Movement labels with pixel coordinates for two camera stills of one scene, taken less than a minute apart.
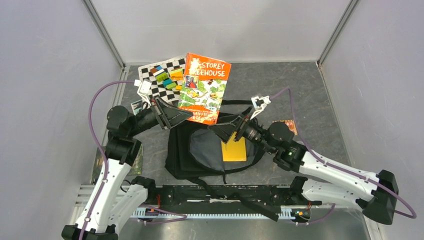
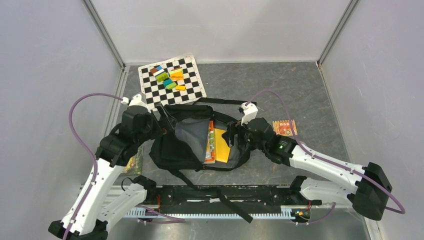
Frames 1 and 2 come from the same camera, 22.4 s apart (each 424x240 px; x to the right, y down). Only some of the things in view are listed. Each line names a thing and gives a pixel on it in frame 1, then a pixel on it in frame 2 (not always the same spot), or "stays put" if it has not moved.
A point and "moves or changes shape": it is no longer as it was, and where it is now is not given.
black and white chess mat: (167, 78) stays put
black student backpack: (194, 152) moves or changes shape
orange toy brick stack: (177, 74) stays put
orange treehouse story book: (202, 87) -> (210, 150)
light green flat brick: (171, 85) stays put
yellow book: (234, 150) -> (222, 150)
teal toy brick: (167, 82) stays put
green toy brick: (161, 77) stays put
